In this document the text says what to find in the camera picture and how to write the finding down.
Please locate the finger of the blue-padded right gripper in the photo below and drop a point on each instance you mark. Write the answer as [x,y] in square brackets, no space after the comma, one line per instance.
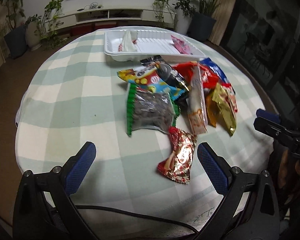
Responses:
[216,168]

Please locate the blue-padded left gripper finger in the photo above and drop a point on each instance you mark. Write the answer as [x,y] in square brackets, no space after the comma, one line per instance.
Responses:
[76,168]

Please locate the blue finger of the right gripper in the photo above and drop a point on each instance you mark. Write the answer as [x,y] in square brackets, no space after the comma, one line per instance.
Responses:
[267,114]

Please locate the red gold candy packet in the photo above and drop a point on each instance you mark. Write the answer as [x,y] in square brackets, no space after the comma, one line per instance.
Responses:
[178,165]

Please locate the gold snack packet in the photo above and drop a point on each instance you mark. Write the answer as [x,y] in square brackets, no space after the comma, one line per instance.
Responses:
[221,98]

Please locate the clear long snack packet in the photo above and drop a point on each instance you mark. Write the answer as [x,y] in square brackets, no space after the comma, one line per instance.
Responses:
[196,104]

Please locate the blue snack bag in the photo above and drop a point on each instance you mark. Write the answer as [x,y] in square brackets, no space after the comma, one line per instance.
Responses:
[217,70]

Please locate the green-edged clear nut bag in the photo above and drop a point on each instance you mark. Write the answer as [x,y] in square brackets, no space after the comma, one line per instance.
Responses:
[147,110]

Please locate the red snack bag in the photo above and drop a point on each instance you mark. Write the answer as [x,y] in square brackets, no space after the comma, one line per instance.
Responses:
[210,73]

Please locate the black snack bag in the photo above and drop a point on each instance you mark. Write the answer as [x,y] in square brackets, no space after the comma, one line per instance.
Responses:
[170,76]

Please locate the pink snack packet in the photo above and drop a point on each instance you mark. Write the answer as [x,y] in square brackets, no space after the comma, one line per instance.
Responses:
[181,46]

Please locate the panda chips bag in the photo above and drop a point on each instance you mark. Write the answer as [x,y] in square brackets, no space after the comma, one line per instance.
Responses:
[147,78]

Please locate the white snack packet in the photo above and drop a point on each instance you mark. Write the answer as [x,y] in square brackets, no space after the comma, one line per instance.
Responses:
[128,43]

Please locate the orange snack packet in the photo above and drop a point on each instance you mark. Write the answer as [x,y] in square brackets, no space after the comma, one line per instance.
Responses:
[212,110]

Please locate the person's right hand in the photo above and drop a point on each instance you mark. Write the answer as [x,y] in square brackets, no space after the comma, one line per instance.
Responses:
[289,172]

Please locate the green checkered tablecloth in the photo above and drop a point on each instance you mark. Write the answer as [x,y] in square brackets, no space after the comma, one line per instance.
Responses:
[76,96]

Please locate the large dark potted plant right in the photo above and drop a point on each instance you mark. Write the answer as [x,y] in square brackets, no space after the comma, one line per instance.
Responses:
[200,12]

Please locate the white plastic tray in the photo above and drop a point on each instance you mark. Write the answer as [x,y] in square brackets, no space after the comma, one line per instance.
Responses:
[150,43]

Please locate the white potted plant left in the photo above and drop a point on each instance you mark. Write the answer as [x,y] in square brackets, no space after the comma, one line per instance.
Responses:
[45,22]

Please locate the white TV cabinet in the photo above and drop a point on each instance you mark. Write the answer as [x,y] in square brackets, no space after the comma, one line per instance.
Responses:
[70,19]

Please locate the dark potted plant left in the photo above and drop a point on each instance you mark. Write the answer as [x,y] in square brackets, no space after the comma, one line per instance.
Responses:
[13,31]

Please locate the small vine plant right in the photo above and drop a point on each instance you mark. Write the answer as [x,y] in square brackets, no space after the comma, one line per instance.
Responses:
[162,7]

